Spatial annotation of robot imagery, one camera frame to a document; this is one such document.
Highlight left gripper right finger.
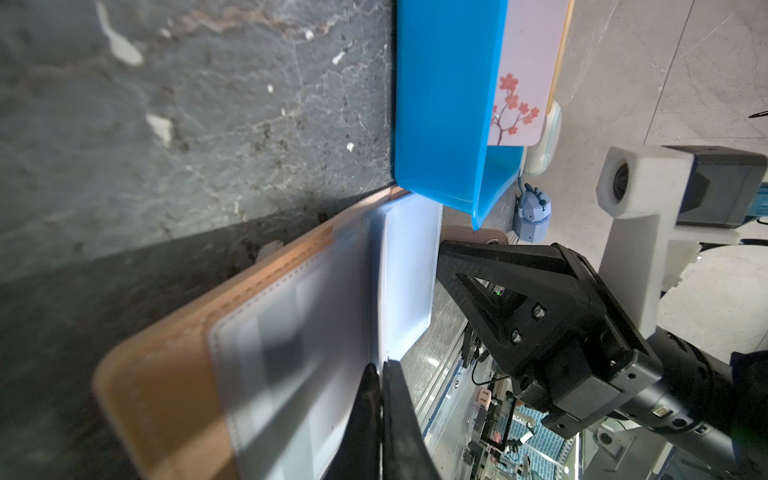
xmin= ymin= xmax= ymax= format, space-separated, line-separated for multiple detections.
xmin=382 ymin=360 xmax=440 ymax=480

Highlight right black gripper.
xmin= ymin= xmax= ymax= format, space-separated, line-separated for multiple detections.
xmin=437 ymin=241 xmax=750 ymax=474

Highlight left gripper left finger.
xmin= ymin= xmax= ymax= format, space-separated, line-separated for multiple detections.
xmin=324 ymin=363 xmax=382 ymax=479

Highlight tan leather card holder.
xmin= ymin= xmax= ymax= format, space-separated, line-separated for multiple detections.
xmin=91 ymin=185 xmax=511 ymax=480

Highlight blue plastic card tray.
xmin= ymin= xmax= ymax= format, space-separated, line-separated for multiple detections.
xmin=394 ymin=1 xmax=522 ymax=229

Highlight stack of white cards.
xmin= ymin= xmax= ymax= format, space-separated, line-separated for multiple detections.
xmin=487 ymin=0 xmax=572 ymax=147

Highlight small blue grey toy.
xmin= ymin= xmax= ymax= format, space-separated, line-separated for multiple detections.
xmin=513 ymin=183 xmax=552 ymax=243

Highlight white round alarm clock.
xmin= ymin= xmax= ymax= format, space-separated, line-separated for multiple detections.
xmin=524 ymin=101 xmax=563 ymax=177

